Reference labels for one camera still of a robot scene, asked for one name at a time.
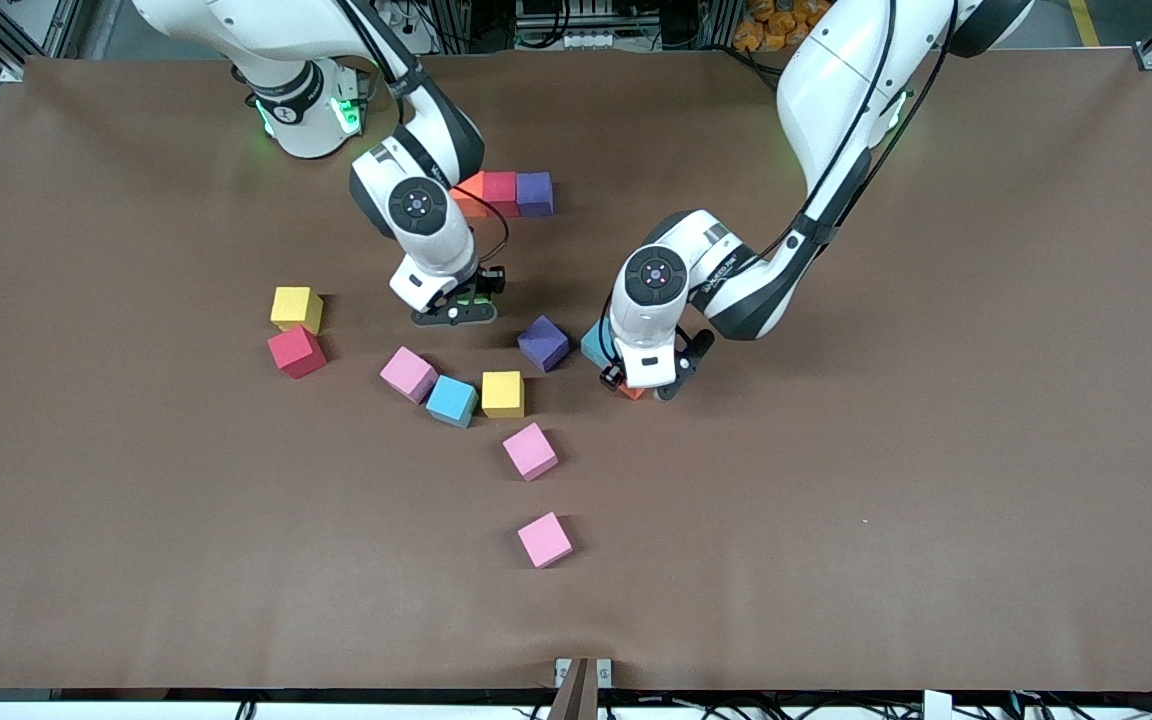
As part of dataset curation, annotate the yellow foam cube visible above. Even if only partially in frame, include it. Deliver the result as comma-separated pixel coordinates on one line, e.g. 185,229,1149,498
481,371,526,420
270,286,325,335

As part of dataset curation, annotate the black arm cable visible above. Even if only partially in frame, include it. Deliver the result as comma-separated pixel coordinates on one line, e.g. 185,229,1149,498
336,0,510,266
596,0,957,373

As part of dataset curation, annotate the red foam cube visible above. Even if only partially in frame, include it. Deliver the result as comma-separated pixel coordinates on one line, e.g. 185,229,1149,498
267,325,328,381
482,172,520,218

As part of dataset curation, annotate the white equipment box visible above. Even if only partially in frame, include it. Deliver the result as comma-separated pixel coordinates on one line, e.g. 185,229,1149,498
516,0,637,51

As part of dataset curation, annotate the white power strip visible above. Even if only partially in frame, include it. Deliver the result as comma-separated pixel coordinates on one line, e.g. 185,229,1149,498
376,0,437,51

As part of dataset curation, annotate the brown table cover sheet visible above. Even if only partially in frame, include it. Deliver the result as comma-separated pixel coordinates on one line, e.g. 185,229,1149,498
0,50,1152,693

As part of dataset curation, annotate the small metal bracket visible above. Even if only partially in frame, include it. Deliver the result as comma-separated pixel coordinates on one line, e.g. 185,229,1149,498
554,657,613,691

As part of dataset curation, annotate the aluminium frame post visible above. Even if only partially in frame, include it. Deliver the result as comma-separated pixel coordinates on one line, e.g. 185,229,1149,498
436,0,469,53
701,0,743,49

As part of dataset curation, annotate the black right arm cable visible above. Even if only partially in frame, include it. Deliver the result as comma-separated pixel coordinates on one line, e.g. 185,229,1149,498
336,0,510,266

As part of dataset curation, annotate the orange packets pile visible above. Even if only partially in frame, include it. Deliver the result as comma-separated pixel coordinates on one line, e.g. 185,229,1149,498
736,0,837,53

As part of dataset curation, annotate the blue foam cube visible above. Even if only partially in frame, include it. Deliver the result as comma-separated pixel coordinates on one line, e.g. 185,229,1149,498
581,318,619,369
425,375,480,429

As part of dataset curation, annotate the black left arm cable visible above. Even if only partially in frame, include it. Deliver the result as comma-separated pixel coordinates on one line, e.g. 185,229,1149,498
596,0,957,373

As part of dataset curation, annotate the purple foam cube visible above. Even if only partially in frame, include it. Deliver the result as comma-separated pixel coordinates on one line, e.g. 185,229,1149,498
516,172,554,218
517,315,571,373

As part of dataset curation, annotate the pink foam cube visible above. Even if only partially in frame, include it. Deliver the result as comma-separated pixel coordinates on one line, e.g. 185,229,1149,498
379,346,439,405
517,511,574,570
502,422,559,483

